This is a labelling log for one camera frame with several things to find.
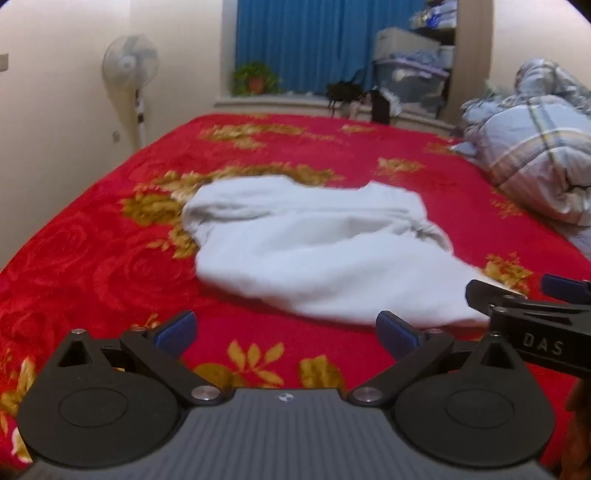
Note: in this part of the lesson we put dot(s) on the white standing fan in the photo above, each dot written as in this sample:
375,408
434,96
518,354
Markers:
131,60

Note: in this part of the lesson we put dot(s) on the white cloth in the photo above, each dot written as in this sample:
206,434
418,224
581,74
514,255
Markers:
395,102

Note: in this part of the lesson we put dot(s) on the shelf with stacked things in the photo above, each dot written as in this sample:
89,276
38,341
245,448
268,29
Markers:
438,23

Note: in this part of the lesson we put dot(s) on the black cloth item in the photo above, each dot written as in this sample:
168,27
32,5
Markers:
381,106

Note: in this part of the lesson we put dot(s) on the wall switch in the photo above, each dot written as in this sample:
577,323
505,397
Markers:
3,62

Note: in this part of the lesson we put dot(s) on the white garment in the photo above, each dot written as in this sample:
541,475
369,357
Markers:
314,249

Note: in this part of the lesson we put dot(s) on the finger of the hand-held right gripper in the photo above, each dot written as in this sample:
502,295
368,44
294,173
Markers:
489,295
565,288

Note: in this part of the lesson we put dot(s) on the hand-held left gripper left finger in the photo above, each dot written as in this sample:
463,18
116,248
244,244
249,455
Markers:
175,332

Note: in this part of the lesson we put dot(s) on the plaid duvet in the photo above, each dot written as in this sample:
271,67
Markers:
540,138

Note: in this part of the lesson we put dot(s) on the blue curtain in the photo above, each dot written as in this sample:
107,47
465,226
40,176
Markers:
323,41

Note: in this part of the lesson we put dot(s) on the grey box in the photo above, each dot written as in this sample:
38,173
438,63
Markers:
401,44

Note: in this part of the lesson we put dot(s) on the red floral blanket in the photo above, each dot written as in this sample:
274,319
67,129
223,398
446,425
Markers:
92,277

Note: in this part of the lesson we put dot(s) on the person's right forearm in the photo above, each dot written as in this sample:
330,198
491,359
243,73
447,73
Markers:
579,438

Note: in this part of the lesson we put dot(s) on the potted green plant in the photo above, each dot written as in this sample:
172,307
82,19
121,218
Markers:
254,78

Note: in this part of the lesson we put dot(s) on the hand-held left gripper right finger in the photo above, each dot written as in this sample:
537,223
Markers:
397,334

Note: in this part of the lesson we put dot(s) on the black bag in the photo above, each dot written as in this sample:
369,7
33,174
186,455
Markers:
344,91

